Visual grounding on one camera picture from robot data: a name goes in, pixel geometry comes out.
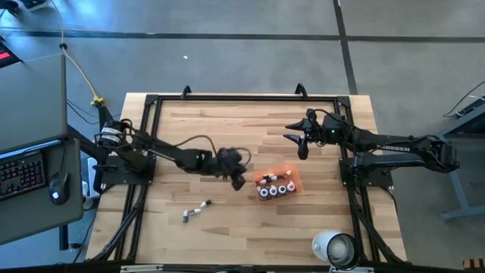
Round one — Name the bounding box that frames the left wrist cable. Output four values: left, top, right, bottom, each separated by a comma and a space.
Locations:
172, 134, 253, 168

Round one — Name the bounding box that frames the black floor cable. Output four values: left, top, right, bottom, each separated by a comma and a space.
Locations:
443, 80, 485, 118

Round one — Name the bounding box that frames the white box under desk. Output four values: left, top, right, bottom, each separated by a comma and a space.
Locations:
81, 157, 100, 210

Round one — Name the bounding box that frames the silver frame bracket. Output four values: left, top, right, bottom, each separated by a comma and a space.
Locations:
120, 264, 164, 273
328, 265, 375, 273

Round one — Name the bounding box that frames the black aluminium table frame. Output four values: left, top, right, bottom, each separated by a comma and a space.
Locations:
89, 93, 408, 266

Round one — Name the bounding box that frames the striped block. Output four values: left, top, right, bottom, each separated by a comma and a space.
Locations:
462, 259, 485, 271

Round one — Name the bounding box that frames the white insulated tumbler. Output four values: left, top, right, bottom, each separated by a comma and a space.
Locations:
311, 230, 361, 271

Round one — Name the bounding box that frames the backlit black keyboard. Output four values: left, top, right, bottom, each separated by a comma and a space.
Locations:
0, 151, 47, 201

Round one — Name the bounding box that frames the gray keyboard table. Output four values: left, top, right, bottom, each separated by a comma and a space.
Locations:
0, 138, 85, 246

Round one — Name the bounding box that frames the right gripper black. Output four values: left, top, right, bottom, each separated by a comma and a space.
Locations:
283, 108, 344, 161

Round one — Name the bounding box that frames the black computer mouse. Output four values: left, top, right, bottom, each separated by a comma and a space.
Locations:
48, 170, 71, 206

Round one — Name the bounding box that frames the yellow cable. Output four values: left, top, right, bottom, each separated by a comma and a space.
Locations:
48, 0, 106, 107

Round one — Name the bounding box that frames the dark gray desk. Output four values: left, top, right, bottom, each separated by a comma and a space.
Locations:
0, 54, 69, 155

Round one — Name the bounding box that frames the orange translucent plastic bin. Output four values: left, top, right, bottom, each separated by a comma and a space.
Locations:
252, 165, 304, 205

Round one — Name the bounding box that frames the blue-gray desk frame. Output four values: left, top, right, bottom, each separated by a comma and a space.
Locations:
439, 94, 485, 221

